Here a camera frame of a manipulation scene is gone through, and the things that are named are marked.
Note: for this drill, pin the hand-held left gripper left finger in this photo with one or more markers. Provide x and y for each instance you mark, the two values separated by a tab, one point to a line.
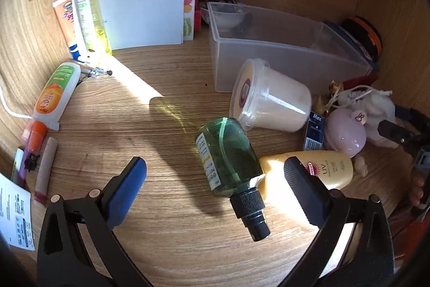
129	187

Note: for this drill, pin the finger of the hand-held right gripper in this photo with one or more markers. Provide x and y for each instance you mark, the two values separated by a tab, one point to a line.
394	134
411	115

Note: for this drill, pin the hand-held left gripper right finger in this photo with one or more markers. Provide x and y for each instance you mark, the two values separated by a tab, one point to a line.
302	194

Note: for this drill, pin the yellow sunscreen bottle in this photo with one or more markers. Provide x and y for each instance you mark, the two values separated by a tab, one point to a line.
327	169

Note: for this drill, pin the pink round case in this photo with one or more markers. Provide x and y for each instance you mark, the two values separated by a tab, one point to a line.
344	134

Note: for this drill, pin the red velvet pouch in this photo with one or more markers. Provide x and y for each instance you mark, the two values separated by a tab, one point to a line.
359	82

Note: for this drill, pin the gold ribbon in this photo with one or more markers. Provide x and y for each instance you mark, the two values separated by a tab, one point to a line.
331	96

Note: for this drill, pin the green glass bottle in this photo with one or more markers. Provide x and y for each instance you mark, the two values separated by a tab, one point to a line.
228	159

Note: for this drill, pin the clear tub of beige powder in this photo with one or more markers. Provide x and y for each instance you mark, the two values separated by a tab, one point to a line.
272	98

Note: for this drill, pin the clear plastic container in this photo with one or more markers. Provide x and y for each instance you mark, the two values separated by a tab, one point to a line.
278	48

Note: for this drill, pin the person's right hand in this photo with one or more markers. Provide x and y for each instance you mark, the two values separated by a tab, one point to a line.
416	191

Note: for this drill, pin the small dark blue box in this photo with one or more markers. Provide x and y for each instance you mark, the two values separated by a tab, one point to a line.
315	134

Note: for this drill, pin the beige paper roll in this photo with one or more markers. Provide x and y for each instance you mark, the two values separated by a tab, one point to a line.
45	169

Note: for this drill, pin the black orange round case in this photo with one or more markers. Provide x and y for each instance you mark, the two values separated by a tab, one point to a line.
366	34

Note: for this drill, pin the black hair clip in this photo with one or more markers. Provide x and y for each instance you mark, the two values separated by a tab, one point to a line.
32	162

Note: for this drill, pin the purple marker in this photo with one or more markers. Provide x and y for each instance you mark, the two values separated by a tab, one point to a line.
20	171

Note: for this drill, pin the printed white leaflet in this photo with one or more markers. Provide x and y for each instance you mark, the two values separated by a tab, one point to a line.
15	209

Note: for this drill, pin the silver pen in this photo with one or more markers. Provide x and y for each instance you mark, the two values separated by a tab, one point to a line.
97	72

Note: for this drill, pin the white orange cream tube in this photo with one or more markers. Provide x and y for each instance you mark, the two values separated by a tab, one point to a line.
55	90

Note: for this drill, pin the orange sunscreen tube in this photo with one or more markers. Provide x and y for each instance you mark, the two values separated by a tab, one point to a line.
65	18

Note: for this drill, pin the yellow spray bottle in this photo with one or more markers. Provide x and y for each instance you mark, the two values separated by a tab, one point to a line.
89	8

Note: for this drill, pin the fruit-printed carton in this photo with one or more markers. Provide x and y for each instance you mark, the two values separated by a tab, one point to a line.
189	11

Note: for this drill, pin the white bowl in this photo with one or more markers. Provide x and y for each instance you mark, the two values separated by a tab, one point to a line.
228	19

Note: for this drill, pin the bowl of trinkets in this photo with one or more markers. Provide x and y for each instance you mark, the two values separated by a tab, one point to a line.
230	0

